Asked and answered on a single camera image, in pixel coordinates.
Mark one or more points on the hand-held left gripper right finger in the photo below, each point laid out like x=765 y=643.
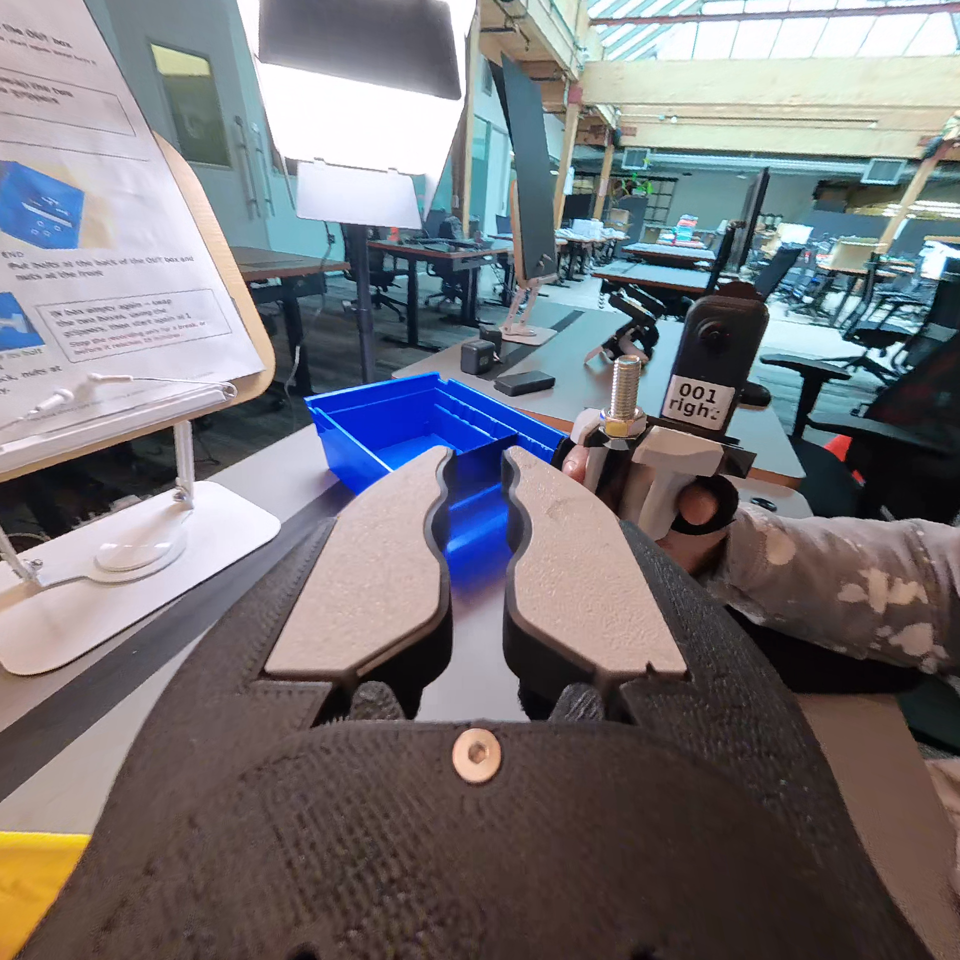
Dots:
x=592 y=592

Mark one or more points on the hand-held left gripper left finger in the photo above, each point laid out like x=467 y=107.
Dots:
x=367 y=585

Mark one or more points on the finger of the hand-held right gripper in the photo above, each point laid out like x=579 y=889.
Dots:
x=589 y=427
x=675 y=454

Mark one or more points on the silver hex nut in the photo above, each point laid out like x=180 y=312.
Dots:
x=606 y=427

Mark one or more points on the silver hex bolt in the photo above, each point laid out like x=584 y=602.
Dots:
x=626 y=386

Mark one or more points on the blue plastic bin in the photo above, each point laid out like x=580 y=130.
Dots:
x=352 y=442

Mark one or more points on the yellow plastic bin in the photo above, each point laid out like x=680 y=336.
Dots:
x=30 y=885

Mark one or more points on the person's right forearm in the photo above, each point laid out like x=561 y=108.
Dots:
x=825 y=585

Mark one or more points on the black monitor on arm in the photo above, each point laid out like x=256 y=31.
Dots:
x=756 y=210

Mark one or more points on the person's right hand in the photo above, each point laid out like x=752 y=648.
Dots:
x=697 y=547

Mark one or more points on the grey wood-edged table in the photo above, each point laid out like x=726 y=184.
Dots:
x=570 y=375

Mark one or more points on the black round pad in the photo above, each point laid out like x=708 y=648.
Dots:
x=757 y=396
x=763 y=505

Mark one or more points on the black flat case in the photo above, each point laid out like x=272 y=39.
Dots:
x=525 y=382

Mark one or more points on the dark office desk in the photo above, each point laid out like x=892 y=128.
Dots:
x=652 y=277

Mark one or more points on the black headset device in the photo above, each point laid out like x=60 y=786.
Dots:
x=630 y=315

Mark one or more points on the black bin divider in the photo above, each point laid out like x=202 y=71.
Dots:
x=480 y=465

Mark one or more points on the small black box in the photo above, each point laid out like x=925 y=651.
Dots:
x=478 y=356

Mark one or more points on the wooden office desk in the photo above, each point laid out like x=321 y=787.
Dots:
x=285 y=264
x=435 y=250

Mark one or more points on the black leaning board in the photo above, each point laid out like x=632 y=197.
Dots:
x=529 y=150

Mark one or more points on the studio light panel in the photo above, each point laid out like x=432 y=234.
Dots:
x=360 y=127

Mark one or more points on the printed instruction sheet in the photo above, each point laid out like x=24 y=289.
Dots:
x=112 y=225

